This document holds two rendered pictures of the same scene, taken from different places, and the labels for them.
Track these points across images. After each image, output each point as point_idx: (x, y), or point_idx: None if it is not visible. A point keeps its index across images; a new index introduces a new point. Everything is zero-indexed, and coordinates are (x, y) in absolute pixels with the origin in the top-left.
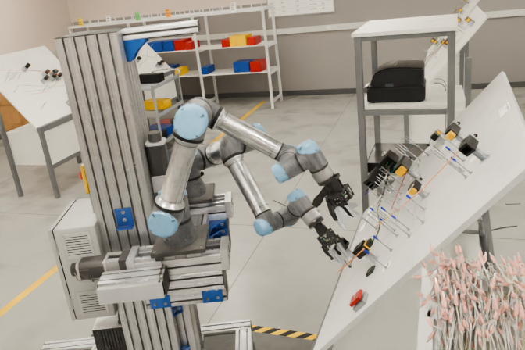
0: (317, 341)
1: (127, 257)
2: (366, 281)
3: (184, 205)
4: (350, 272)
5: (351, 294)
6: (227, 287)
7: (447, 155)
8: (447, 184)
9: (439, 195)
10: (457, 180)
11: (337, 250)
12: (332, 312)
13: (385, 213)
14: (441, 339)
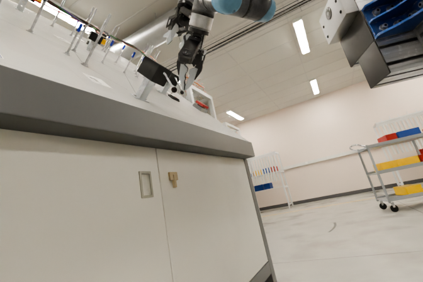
0: (240, 138)
1: None
2: (183, 103)
3: None
4: (172, 109)
5: (196, 113)
6: (376, 68)
7: (6, 7)
8: (95, 50)
9: (106, 56)
10: (99, 50)
11: (187, 71)
12: (218, 128)
13: (34, 41)
14: None
